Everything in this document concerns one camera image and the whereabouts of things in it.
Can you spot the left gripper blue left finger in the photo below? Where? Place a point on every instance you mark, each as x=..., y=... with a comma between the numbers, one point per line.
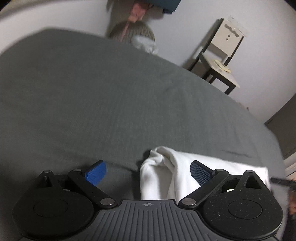
x=87, y=175

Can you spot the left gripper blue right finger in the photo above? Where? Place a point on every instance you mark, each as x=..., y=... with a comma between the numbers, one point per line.
x=202, y=174

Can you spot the white long sleeve shirt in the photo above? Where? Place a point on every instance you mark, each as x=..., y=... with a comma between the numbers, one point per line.
x=165, y=174

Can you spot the grey bed sheet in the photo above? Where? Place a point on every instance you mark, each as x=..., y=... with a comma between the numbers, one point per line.
x=69, y=99

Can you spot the yellow cloth on chair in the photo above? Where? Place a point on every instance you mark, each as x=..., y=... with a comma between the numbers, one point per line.
x=222, y=66

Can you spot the black and cream wooden chair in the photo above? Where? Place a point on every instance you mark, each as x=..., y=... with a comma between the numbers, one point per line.
x=222, y=44

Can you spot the white plastic bag in basket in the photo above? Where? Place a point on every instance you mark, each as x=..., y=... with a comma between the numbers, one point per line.
x=145, y=44

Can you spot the woven grey basket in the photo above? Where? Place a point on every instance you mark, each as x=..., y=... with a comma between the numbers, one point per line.
x=123, y=34

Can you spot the pink hanging cloth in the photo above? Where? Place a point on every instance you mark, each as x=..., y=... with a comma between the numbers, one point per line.
x=138, y=11

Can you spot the dark teal hanging jacket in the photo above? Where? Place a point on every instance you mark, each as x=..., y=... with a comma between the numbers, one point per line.
x=168, y=6

